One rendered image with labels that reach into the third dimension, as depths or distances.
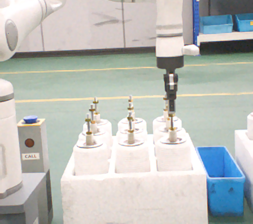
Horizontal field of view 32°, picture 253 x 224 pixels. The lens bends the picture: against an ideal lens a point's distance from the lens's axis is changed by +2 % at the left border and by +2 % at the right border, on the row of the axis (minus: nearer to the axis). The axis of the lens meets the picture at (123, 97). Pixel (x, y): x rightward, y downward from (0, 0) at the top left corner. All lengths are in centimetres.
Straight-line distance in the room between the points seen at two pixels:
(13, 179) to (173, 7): 59
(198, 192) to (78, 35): 533
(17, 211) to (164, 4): 63
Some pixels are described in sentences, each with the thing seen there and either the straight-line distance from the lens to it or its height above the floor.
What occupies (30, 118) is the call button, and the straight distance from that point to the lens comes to 128.
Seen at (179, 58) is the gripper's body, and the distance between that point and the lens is 116.
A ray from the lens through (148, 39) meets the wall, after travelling 628.
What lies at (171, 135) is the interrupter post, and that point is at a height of 27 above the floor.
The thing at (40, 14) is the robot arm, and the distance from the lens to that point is 97.
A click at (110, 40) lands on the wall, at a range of 633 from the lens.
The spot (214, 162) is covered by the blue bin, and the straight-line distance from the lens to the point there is 162.
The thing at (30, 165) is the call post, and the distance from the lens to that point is 130.
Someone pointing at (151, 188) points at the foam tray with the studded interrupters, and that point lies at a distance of 120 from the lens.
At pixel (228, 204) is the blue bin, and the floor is 4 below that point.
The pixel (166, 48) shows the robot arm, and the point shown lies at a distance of 115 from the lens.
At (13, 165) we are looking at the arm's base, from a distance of 84.
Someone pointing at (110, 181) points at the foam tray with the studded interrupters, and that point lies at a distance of 119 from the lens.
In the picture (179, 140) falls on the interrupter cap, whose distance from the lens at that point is 122.
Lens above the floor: 62
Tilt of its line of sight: 11 degrees down
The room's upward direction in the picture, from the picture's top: 3 degrees counter-clockwise
